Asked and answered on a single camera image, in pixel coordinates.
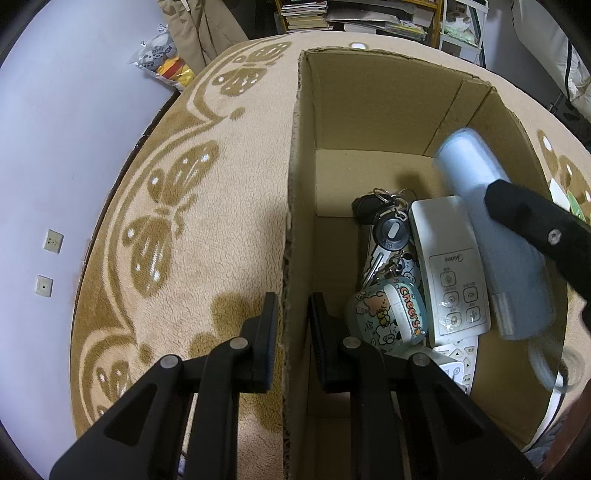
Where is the beige coat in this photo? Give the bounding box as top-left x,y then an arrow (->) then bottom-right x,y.
157,0 -> 247,75

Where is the pile of magazines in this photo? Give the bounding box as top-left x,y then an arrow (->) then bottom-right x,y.
325,7 -> 428,40

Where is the white cable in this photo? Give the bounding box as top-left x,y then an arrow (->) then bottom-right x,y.
526,369 -> 571,446

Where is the bunch of keys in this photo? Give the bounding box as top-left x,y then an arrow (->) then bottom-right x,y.
352,187 -> 416,289

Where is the cardboard box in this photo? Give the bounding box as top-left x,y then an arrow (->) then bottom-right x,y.
281,47 -> 568,480

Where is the wooden bookshelf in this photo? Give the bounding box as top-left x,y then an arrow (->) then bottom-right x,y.
274,0 -> 444,47

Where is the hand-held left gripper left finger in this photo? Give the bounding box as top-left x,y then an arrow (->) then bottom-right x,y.
48,292 -> 280,480

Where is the pale blue bottle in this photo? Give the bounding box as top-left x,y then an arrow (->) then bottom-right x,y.
433,128 -> 557,341

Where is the long white remote control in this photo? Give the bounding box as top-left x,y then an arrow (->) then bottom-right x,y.
402,335 -> 478,393

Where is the white metal rack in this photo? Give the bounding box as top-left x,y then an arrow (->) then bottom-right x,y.
438,0 -> 490,65

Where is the green white card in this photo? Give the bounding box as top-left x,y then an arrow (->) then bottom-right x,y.
549,178 -> 591,224

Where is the white garment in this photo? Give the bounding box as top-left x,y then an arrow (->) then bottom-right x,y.
510,0 -> 591,112

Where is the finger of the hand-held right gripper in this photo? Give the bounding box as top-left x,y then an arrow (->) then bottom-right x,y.
484,179 -> 591,301

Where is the stack of books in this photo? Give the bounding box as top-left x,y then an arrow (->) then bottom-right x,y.
281,2 -> 331,32

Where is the cartoon print earbuds case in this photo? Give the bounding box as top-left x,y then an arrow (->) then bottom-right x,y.
346,276 -> 426,355

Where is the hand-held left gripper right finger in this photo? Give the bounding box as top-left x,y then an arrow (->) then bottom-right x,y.
308,292 -> 539,480

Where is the plastic bag of snacks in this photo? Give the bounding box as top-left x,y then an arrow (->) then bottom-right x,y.
129,30 -> 195,90

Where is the small white remote control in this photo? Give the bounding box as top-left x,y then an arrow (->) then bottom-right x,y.
410,195 -> 491,346

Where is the beige butterfly pattern mat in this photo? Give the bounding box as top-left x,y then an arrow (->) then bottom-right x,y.
69,30 -> 591,437

